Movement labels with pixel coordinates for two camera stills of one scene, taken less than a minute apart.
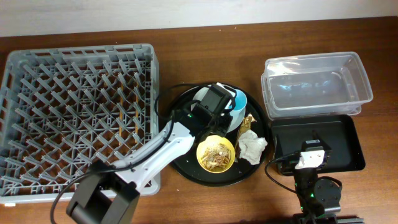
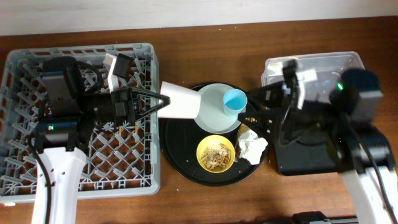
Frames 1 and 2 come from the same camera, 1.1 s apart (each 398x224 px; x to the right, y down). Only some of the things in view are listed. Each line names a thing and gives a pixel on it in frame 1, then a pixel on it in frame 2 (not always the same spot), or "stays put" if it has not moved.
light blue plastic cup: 240,101 stays put
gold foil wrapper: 245,127 stays put
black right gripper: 315,146 -> 288,104
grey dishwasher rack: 64,111 stays put
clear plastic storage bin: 333,84 stays put
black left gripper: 218,125 -> 126,105
